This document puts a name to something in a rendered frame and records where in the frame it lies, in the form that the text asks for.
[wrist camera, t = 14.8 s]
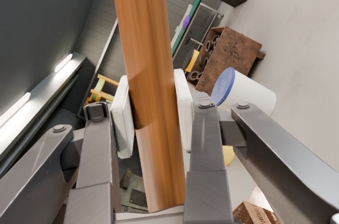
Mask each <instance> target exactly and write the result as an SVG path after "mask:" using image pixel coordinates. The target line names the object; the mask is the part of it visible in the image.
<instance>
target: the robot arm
mask: <svg viewBox="0 0 339 224"><path fill-rule="evenodd" d="M174 76H175V87H176V96H177V105H178V114H179V123H180V129H181V135H182V142H183V148H184V149H186V151H187V150H190V151H191V152H190V167H189V171H187V176H186V189H185V202H184V204H179V205H175V206H172V207H169V208H166V209H162V210H159V211H156V212H152V213H145V212H127V211H123V212H122V207H121V194H120V181H119V167H118V157H120V158H121V159H122V158H130V156H131V155H132V150H133V142H134V133H135V124H134V118H133V112H132V106H131V100H130V93H129V87H128V81H127V75H124V76H122V77H121V80H120V83H119V86H118V88H117V91H116V94H115V97H114V100H113V102H112V103H109V104H107V103H106V102H101V101H100V102H94V103H90V104H87V105H86V106H84V107H83V110H84V115H85V119H86V125H85V128H83V129H80V130H75V131H73V128H72V126H71V125H56V126H54V127H53V128H50V129H49V130H48V131H47V132H46V133H45V134H44V135H43V136H42V137H41V138H40V139H39V140H38V141H37V142H36V143H35V144H34V145H33V146H32V147H31V148H30V149H29V150H28V151H27V152H26V153H25V154H24V155H23V156H22V158H21V159H20V160H19V161H18V162H17V163H16V164H15V165H14V166H13V167H12V168H11V169H10V170H9V171H8V172H7V173H6V174H5V175H4V176H3V177H2V178H1V179H0V224H52V222H53V221H54V219H55V217H56V215H57V213H58V212H59V210H60V208H61V206H62V205H63V203H64V201H65V199H66V197H67V196H68V195H69V196H68V201H67V207H66V212H65V218H64V223H63V224H244V223H242V222H241V221H239V220H238V219H236V218H234V217H233V211H232V204H231V197H230V189H229V182H228V175H227V170H226V169H225V163H224V155H223V148H222V146H232V147H233V151H234V153H235V155H236V156H237V157H238V159H239V160H240V162H241V163H242V164H243V166H244V167H245V169H246V170H247V171H248V173H249V174H250V176H251V177H252V179H253V180H254V181H255V183H256V184H257V186H258V187H259V188H260V190H261V191H262V193H263V194H264V195H265V197H266V198H267V200H268V201H269V202H270V204H271V205H272V207H273V208H274V210H275V211H276V212H277V214H278V215H279V216H280V218H281V219H282V221H283V222H284V223H285V224H339V173H338V172H336V171H335V170H334V169H333V168H331V167H330V166H329V165H328V164H327V163H325V162H324V161H323V160H322V159H321V158H319V157H318V156H317V155H316V154H315V153H313V152H312V151H311V150H310V149H308V148H307V147H306V146H305V145H304V144H302V143H301V142H300V141H299V140H298V139H296V138H295V137H294V136H293V135H291V134H290V133H289V132H288V131H287V130H285V129H284V128H283V127H282V126H280V125H279V124H278V123H277V122H276V121H274V120H273V119H272V118H271V117H270V116H268V115H267V114H266V113H265V112H263V111H262V110H261V109H260V108H259V107H257V106H256V105H255V104H253V103H249V102H244V101H242V102H238V103H235V104H233V105H232V106H231V111H223V110H218V109H217V105H216V104H215V103H212V102H211V100H210V98H209V96H208V94H207V93H205V92H195V93H190V90H189V87H188V84H187V81H186V78H185V75H184V72H183V70H182V69H174ZM116 150H117V152H118V157H117V152H116ZM76 180H77V182H76V188H75V189H71V188H72V187H73V185H74V183H75V181H76Z"/></svg>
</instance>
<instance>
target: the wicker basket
mask: <svg viewBox="0 0 339 224"><path fill-rule="evenodd" d="M240 211H241V212H240ZM242 216H243V217H242ZM233 217H235V218H236V219H238V220H240V221H241V222H243V223H244V224H271V222H270V221H269V219H268V217H267V215H266V213H265V212H264V210H263V208H262V207H260V206H257V205H255V204H252V203H249V202H247V201H244V200H243V201H242V202H241V203H240V204H239V205H238V206H237V207H236V208H235V209H234V210H233Z"/></svg>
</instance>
